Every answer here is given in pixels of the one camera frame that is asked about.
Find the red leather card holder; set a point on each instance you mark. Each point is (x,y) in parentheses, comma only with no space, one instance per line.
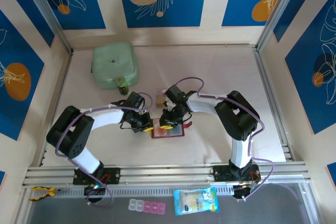
(177,130)

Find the orange white credit card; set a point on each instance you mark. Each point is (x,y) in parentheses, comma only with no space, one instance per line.
(158,132)

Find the small tan wooden block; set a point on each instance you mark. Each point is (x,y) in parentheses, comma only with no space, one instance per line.
(159,101)

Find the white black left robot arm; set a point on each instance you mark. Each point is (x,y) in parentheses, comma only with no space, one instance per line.
(105,119)

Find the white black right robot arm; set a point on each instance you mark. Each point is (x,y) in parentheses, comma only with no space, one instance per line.
(202,103)

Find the small green bottle orange cap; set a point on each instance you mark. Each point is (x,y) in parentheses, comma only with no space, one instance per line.
(122,85)

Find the mint green zipper pouch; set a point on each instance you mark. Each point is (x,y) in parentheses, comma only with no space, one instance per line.
(113,61)

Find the pink clear pill organizer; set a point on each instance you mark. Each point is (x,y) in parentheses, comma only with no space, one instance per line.
(147,206)

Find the blue white snack packet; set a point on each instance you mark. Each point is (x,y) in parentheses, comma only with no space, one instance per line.
(195,201)

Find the yellow black pliers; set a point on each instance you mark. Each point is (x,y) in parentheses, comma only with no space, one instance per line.
(50,191)

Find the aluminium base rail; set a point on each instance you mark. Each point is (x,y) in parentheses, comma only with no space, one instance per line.
(168,172)

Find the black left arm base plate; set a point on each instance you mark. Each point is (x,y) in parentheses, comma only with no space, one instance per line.
(114,175)

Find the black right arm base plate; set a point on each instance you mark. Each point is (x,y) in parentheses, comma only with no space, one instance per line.
(219,172)

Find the aluminium side rail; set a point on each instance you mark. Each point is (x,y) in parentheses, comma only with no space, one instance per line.
(273,103)
(55,108)

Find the aluminium corner post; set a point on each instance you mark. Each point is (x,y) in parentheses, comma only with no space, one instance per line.
(48,11)
(278,11)

